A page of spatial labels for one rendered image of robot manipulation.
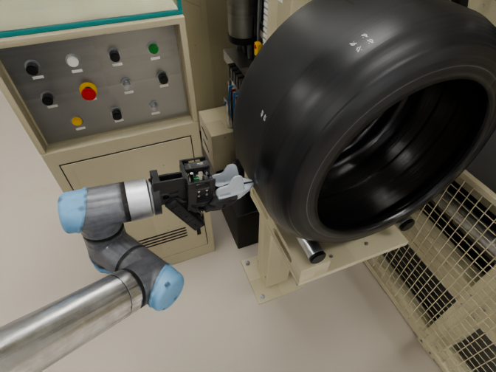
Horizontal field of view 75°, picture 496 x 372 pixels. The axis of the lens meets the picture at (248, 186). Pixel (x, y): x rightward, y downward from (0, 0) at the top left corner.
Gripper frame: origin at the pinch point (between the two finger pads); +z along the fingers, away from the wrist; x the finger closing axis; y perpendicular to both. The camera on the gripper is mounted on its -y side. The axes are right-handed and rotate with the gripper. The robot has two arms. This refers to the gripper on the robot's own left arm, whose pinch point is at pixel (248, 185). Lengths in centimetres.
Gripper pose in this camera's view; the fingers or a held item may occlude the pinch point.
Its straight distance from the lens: 69.8
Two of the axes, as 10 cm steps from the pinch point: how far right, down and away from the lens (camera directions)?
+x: -3.6, -6.7, 6.4
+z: 9.3, -1.8, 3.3
